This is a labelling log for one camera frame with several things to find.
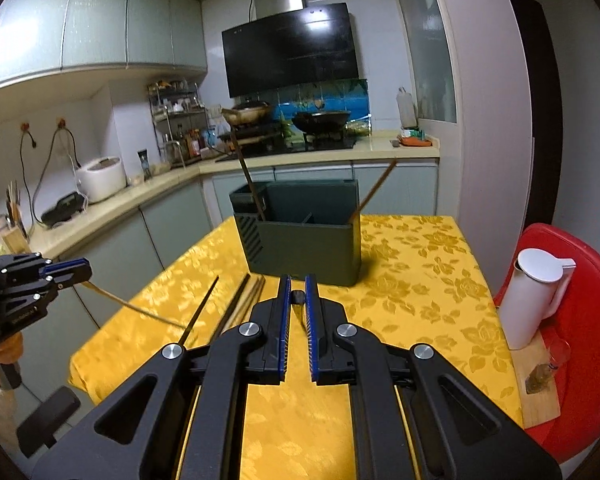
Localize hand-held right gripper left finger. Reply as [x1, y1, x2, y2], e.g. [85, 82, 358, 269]
[32, 275, 292, 480]

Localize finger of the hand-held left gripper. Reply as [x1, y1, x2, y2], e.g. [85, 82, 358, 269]
[42, 258, 90, 276]
[47, 266, 92, 291]

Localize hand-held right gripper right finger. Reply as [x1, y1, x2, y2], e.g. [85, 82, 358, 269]
[305, 275, 563, 480]

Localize dark green utensil holder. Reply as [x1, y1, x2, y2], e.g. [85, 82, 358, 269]
[229, 178, 362, 287]

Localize thin black chopstick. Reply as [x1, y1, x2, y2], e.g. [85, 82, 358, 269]
[181, 276, 219, 347]

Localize person's left hand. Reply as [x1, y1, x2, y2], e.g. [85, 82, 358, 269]
[0, 332, 23, 366]

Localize dark brown chopstick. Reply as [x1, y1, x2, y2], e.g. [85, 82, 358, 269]
[231, 129, 267, 222]
[209, 273, 251, 345]

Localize black countertop appliance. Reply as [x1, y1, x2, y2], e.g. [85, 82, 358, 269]
[40, 192, 89, 227]

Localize wooden knife block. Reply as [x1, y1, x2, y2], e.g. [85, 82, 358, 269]
[0, 180, 32, 257]

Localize white rice cooker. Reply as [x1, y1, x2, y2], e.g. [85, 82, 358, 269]
[76, 156, 129, 205]

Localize beige kitchen countertop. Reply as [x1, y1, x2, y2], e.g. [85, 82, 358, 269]
[0, 130, 442, 261]

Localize yellow floral tablecloth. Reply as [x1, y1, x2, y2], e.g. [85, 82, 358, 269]
[69, 215, 524, 480]

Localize pale green lower cabinets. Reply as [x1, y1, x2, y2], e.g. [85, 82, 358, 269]
[10, 159, 439, 411]

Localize pale green cabinets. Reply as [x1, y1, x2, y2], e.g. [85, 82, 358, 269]
[0, 0, 209, 95]
[10, 159, 439, 411]

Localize black printed packet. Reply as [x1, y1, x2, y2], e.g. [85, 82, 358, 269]
[137, 148, 154, 182]

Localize black chair armrest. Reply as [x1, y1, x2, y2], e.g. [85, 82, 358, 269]
[17, 387, 82, 459]

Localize light brown chopstick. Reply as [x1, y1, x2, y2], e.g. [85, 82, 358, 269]
[349, 160, 398, 224]

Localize black gas stove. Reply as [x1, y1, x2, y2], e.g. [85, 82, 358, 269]
[215, 129, 357, 162]

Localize metal spice rack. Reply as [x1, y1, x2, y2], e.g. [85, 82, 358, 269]
[147, 79, 212, 167]

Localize black wok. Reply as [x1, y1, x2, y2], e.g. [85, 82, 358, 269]
[292, 110, 352, 136]

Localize wok with lid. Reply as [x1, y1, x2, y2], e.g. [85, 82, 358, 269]
[222, 100, 276, 127]

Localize orange green packet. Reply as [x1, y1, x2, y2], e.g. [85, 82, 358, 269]
[397, 129, 437, 148]

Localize white kettle jug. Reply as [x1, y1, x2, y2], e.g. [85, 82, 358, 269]
[497, 247, 577, 351]

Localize clear drinking glass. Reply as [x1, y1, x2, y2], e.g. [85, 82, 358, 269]
[524, 337, 572, 395]

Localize wooden cutting board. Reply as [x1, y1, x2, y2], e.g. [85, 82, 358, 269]
[509, 332, 564, 428]

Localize pale green upper cabinets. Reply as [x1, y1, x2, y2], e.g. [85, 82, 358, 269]
[0, 0, 209, 95]

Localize black range hood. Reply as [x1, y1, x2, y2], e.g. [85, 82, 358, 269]
[222, 2, 359, 99]

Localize red plastic chair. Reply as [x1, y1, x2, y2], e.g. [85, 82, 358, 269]
[492, 223, 600, 466]

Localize frosted glass door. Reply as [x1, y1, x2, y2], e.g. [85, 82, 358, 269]
[389, 0, 459, 124]

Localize black power cable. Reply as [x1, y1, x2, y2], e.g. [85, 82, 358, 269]
[19, 122, 81, 226]

